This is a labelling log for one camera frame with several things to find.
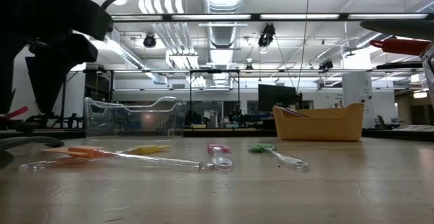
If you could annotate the black metal frame stand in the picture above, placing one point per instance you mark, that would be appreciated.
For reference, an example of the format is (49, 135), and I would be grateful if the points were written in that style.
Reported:
(214, 71)

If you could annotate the black overhead light bar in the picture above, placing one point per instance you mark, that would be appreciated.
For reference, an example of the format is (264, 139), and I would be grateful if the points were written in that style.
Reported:
(255, 17)

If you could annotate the clear plastic bin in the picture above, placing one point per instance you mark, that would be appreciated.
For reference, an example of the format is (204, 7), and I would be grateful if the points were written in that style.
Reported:
(135, 122)
(430, 71)

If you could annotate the black metal table frame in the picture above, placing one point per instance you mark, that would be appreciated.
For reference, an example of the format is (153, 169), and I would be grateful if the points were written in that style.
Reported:
(237, 133)

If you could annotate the black metal rack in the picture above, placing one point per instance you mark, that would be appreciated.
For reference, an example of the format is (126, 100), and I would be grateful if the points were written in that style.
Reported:
(64, 98)

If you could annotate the grey-blue silicone spoon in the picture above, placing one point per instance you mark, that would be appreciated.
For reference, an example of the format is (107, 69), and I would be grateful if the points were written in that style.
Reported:
(400, 28)

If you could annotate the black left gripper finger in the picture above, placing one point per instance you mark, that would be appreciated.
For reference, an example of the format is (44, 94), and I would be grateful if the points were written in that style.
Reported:
(7, 74)
(54, 68)

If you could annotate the black solid nylon spoon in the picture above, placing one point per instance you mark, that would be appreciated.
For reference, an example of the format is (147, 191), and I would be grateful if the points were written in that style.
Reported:
(400, 66)

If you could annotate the silver ceiling air duct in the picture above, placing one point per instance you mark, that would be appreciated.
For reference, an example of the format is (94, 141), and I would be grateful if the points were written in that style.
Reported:
(223, 0)

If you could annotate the yellow plastic bin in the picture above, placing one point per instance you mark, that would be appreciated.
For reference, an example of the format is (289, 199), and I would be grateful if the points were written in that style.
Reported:
(318, 129)

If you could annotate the red strip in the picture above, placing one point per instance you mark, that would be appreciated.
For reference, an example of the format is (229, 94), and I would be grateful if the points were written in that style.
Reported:
(17, 112)

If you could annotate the black computer monitor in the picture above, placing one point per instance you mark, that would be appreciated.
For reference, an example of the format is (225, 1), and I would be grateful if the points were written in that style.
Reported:
(276, 98)

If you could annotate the white round pillar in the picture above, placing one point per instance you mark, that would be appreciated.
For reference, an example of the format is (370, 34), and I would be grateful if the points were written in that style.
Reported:
(356, 88)

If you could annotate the black floor machine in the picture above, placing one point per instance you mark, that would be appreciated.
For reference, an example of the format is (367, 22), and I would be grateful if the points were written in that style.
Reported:
(69, 120)

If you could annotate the black ceiling spotlight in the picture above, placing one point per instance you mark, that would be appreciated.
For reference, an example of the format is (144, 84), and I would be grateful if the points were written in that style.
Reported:
(149, 41)
(325, 65)
(268, 34)

